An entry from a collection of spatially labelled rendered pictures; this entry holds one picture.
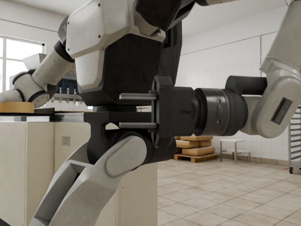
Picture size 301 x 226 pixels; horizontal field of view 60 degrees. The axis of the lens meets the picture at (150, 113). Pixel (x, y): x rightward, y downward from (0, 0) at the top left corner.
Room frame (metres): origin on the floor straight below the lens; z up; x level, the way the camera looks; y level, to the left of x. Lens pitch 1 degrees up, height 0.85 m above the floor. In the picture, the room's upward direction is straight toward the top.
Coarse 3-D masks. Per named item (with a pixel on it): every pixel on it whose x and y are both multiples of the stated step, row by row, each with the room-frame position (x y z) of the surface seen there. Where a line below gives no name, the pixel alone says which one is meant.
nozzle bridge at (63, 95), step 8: (64, 80) 2.02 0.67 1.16; (72, 80) 2.02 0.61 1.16; (64, 88) 2.03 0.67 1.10; (72, 88) 2.08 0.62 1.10; (56, 96) 1.92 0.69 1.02; (64, 96) 1.97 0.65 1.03; (72, 96) 2.02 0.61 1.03; (80, 96) 2.08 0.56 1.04; (16, 120) 1.86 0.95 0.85; (24, 120) 1.82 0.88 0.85
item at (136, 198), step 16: (64, 128) 1.78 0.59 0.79; (80, 128) 1.66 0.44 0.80; (112, 128) 1.45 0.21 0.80; (64, 144) 1.78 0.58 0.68; (80, 144) 1.65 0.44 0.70; (64, 160) 1.78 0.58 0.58; (128, 176) 1.47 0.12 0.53; (144, 176) 1.57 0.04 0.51; (128, 192) 1.47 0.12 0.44; (144, 192) 1.57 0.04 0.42; (112, 208) 1.44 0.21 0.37; (128, 208) 1.47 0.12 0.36; (144, 208) 1.57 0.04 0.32; (96, 224) 1.54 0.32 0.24; (112, 224) 1.44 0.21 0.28; (128, 224) 1.47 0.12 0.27; (144, 224) 1.57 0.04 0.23
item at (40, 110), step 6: (42, 108) 0.47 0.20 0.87; (48, 108) 0.45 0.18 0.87; (54, 108) 0.44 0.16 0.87; (0, 114) 0.38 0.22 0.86; (6, 114) 0.39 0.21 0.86; (12, 114) 0.39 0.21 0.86; (18, 114) 0.40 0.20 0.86; (24, 114) 0.40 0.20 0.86; (30, 114) 0.41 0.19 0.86; (36, 114) 0.42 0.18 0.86; (42, 114) 0.42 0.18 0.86; (48, 114) 0.43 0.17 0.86; (54, 114) 0.44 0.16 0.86
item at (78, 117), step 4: (52, 116) 1.91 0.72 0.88; (56, 116) 1.88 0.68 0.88; (60, 116) 1.84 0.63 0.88; (64, 116) 1.80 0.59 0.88; (68, 116) 1.77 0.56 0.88; (72, 116) 1.74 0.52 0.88; (76, 116) 1.71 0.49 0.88; (80, 116) 1.68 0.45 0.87; (52, 120) 1.91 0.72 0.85; (56, 120) 1.88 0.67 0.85; (60, 120) 1.84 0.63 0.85; (64, 120) 1.80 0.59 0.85; (68, 120) 1.77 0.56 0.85; (72, 120) 1.74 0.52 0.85; (76, 120) 1.71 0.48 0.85; (80, 120) 1.68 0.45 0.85
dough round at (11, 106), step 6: (6, 102) 0.42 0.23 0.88; (12, 102) 0.42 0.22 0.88; (18, 102) 0.42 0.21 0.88; (24, 102) 0.42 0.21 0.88; (30, 102) 0.44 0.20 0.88; (0, 108) 0.42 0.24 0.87; (6, 108) 0.41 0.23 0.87; (12, 108) 0.41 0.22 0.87; (18, 108) 0.42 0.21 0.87; (24, 108) 0.42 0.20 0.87; (30, 108) 0.43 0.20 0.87
